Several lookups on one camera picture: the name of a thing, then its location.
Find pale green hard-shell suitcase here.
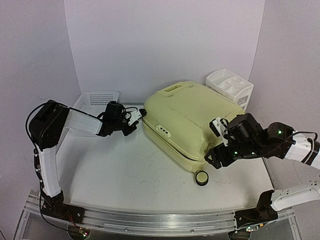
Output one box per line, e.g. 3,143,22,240
142,80,245,186

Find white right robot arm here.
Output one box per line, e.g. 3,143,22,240
205,115,320,223

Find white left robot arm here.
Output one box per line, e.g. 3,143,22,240
26,100,147,219

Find white perforated plastic basket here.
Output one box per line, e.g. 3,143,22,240
68,90,120,137

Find white plastic drawer organizer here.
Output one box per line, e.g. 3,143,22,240
205,68,254,111

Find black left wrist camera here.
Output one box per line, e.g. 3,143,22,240
102,101,125,124

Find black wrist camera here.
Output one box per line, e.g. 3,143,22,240
102,101,125,124
227,113,265,143

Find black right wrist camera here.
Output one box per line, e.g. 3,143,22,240
227,113,265,143

